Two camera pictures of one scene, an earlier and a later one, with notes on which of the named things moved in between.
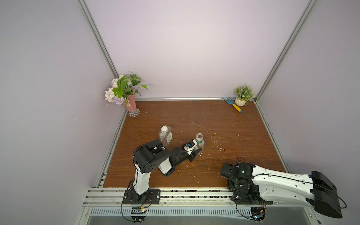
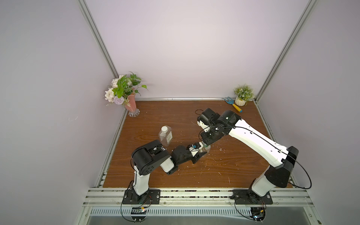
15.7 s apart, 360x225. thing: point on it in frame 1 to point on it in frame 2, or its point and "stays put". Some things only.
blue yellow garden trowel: [230, 101] stays put
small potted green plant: [243, 93] stays put
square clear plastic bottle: [165, 135] stays put
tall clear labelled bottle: [199, 138] to [207, 148]
